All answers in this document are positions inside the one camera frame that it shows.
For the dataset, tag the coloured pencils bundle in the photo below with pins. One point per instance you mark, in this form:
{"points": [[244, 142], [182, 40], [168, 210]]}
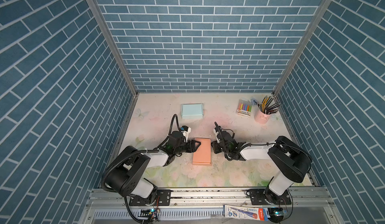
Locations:
{"points": [[268, 105]]}

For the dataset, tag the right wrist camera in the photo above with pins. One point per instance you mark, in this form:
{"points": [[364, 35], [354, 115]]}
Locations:
{"points": [[218, 134]]}

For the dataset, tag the box of coloured markers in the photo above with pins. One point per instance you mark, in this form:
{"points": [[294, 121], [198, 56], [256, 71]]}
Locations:
{"points": [[244, 108]]}

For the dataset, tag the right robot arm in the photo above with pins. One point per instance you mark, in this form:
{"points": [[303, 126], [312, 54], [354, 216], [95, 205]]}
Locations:
{"points": [[292, 161]]}

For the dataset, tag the light blue paper box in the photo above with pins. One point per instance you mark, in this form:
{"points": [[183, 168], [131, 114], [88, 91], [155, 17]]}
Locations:
{"points": [[192, 111]]}

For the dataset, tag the pink pencil cup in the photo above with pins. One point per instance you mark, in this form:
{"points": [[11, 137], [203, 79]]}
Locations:
{"points": [[261, 117]]}

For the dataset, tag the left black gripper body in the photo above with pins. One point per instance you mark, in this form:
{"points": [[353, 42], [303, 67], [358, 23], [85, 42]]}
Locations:
{"points": [[180, 149]]}

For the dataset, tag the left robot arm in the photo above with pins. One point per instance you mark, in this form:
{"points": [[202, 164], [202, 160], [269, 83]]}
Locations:
{"points": [[124, 174]]}

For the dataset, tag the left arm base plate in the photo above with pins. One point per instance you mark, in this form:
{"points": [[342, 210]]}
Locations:
{"points": [[160, 197]]}

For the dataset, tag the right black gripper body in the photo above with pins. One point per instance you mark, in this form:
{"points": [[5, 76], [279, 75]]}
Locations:
{"points": [[217, 148]]}

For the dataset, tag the aluminium front rail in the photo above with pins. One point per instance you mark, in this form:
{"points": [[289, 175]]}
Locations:
{"points": [[310, 205]]}

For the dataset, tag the white blue red package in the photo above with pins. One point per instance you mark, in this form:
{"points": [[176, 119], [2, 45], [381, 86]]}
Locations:
{"points": [[245, 213]]}

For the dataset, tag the pink paper box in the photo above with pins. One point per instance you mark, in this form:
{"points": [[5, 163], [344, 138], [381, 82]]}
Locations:
{"points": [[203, 154]]}

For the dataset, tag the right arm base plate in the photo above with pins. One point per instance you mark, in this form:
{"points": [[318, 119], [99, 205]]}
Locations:
{"points": [[264, 196]]}

